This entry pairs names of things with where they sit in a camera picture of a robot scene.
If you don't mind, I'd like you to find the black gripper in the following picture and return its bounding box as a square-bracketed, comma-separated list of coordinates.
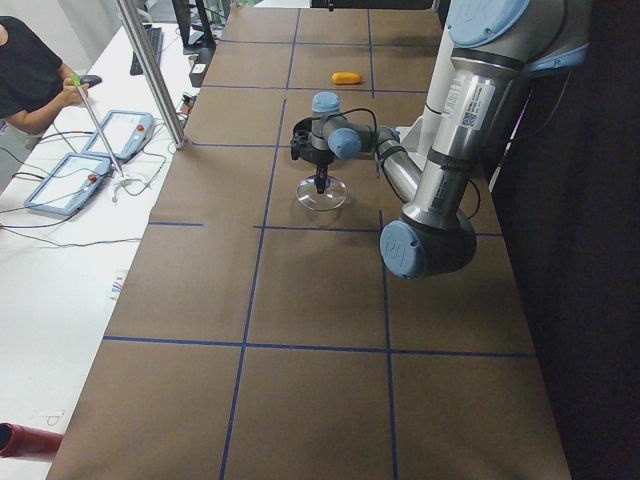
[310, 148, 334, 193]

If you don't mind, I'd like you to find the glass pot lid blue knob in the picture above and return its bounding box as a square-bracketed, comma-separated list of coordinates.
[296, 176, 347, 211]

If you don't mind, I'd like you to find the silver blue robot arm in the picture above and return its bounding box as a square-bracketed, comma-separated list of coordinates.
[291, 1, 592, 279]

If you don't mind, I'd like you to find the yellow corn cob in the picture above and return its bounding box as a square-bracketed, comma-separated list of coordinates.
[331, 72, 362, 86]

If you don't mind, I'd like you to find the far teach pendant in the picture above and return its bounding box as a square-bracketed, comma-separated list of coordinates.
[101, 110, 155, 163]

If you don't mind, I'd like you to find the teach pendant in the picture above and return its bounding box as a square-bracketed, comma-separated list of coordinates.
[23, 153, 111, 216]
[101, 110, 155, 163]

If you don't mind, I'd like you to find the black keyboard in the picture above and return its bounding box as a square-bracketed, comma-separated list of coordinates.
[129, 27, 165, 77]

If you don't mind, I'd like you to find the near teach pendant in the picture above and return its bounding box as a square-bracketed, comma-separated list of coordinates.
[23, 153, 111, 216]

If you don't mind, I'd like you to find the long metal rod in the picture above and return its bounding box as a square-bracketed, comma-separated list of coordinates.
[70, 73, 124, 177]

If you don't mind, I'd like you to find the person in black shirt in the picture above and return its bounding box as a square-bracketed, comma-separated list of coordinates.
[1, 16, 89, 135]

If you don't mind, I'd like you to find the red cylinder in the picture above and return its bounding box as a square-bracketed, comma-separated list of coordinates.
[1, 423, 63, 461]

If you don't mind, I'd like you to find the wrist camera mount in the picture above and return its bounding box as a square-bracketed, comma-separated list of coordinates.
[290, 117, 312, 162]

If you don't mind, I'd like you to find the white camera mast base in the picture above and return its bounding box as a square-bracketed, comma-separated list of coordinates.
[398, 30, 454, 169]

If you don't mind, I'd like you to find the aluminium frame post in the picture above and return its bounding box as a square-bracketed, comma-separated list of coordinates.
[115, 0, 186, 150]

